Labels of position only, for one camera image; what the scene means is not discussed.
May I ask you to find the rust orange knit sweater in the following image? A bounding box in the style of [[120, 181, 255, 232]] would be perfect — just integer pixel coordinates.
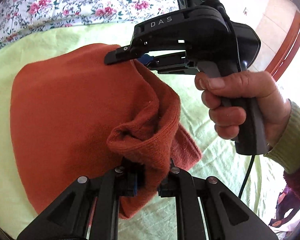
[[10, 44, 202, 219]]

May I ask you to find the yellow-green ribbed sleeve forearm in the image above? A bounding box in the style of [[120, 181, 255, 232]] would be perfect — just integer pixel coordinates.
[[263, 99, 300, 207]]

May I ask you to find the person's right hand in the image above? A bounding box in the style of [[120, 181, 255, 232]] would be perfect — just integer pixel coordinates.
[[194, 71, 292, 147]]

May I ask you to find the light green bed sheet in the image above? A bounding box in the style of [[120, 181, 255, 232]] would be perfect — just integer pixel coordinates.
[[0, 22, 286, 239]]

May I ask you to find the white pink floral quilt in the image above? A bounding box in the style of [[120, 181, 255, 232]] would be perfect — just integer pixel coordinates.
[[0, 0, 178, 49]]

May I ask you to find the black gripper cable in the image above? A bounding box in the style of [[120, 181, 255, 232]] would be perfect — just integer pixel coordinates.
[[238, 154, 256, 199]]

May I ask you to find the red wooden door frame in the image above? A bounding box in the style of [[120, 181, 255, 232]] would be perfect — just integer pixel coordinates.
[[266, 11, 300, 81]]

